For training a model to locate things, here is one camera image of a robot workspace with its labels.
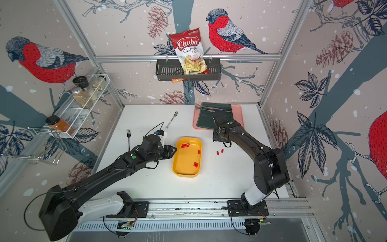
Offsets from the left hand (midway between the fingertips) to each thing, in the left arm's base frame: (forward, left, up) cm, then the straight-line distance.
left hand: (178, 147), depth 78 cm
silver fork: (+37, +8, -16) cm, 41 cm away
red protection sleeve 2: (+6, -11, -17) cm, 20 cm away
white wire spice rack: (+7, +52, +14) cm, 55 cm away
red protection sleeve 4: (+5, -23, -17) cm, 29 cm away
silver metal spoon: (+41, -22, -17) cm, 50 cm away
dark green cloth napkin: (+39, -20, -19) cm, 48 cm away
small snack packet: (+37, +4, +16) cm, 41 cm away
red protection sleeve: (+10, -2, -16) cm, 19 cm away
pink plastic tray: (+38, -41, -16) cm, 58 cm away
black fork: (+18, +39, -17) cm, 46 cm away
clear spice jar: (+32, +48, +18) cm, 60 cm away
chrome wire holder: (-8, +55, +20) cm, 59 cm away
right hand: (+11, -22, -6) cm, 26 cm away
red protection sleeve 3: (-3, -9, -15) cm, 18 cm away
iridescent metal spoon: (+43, -23, -16) cm, 52 cm away
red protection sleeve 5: (+7, -26, -16) cm, 31 cm away
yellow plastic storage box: (0, -4, -15) cm, 16 cm away
